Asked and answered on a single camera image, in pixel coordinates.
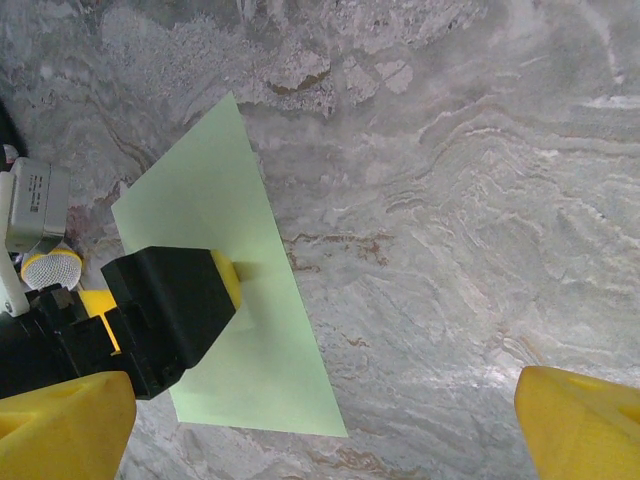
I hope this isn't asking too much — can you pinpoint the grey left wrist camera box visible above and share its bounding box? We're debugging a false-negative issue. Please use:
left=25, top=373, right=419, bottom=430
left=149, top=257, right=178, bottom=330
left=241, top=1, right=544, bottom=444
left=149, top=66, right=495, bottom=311
left=0, top=157, right=71, bottom=317

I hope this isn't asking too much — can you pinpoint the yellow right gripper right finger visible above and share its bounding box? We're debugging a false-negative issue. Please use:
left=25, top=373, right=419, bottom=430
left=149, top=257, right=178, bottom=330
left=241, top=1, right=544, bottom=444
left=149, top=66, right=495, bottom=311
left=514, top=365, right=640, bottom=480

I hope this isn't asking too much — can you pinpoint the light green paper sheet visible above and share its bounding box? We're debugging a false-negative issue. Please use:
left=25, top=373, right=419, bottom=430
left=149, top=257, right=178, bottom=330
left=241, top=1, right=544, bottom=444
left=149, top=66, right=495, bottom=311
left=110, top=91, right=350, bottom=439

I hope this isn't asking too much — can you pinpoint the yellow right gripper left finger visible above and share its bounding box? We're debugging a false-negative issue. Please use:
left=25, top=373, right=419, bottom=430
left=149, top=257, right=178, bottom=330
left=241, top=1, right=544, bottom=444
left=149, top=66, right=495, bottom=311
left=0, top=370, right=137, bottom=480

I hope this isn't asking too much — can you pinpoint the pink marker pen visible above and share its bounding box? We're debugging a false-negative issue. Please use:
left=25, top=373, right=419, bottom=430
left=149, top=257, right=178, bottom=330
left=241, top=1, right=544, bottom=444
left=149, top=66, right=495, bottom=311
left=20, top=248, right=83, bottom=291

